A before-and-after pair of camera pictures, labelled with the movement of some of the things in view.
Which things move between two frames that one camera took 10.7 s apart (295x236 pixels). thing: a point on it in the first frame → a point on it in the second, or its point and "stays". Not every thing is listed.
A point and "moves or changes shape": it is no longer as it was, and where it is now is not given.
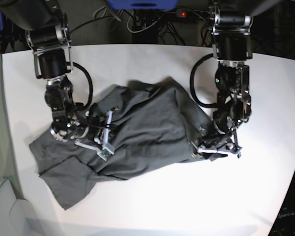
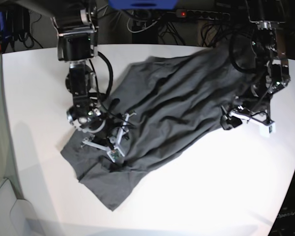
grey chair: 10,216 stays
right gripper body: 216,142 → 258,110
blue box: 144,4 stays
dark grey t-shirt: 155,122 moves or changes shape
